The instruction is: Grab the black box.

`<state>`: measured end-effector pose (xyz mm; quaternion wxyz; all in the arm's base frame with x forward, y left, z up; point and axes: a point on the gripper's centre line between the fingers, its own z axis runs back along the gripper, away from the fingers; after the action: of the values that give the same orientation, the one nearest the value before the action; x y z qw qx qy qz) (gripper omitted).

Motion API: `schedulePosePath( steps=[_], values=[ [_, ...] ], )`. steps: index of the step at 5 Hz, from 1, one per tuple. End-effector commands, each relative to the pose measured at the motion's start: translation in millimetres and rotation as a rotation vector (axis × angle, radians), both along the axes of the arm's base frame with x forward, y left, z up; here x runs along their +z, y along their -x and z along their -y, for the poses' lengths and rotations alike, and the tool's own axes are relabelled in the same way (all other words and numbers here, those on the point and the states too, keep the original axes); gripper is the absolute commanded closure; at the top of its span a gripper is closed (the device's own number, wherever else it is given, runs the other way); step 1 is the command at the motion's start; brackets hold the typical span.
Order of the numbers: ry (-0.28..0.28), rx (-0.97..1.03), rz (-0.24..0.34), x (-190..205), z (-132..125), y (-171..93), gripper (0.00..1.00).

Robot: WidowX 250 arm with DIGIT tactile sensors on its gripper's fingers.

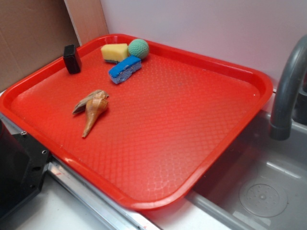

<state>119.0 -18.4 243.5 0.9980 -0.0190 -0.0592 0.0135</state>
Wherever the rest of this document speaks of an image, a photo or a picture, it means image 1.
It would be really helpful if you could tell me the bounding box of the black box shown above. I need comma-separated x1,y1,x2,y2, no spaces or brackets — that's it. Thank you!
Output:
63,44,82,74

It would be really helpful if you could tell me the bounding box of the red plastic tray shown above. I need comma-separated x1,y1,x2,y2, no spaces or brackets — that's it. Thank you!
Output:
0,34,273,210

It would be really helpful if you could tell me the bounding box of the blue sponge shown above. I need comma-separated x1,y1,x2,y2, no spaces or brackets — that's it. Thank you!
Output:
108,56,142,84

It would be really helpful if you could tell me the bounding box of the orange spiral seashell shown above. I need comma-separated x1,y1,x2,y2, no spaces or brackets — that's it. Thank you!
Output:
82,91,108,138

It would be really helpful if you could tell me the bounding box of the green ball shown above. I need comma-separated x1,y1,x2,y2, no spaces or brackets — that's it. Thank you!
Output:
128,38,149,60

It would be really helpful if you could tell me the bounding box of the brown flat seashell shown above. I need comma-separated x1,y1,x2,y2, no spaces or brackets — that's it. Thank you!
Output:
72,90,109,115

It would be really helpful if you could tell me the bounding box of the yellow sponge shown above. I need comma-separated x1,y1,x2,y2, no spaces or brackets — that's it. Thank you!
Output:
101,43,129,63

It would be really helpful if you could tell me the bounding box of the grey sink basin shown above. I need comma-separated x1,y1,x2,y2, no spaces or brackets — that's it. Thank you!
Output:
187,112,307,230

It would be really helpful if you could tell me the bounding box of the grey faucet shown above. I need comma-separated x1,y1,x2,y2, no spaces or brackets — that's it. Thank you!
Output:
269,35,307,140

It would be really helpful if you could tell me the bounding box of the brown cardboard panel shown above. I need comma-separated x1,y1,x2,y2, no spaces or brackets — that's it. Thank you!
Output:
0,0,108,91

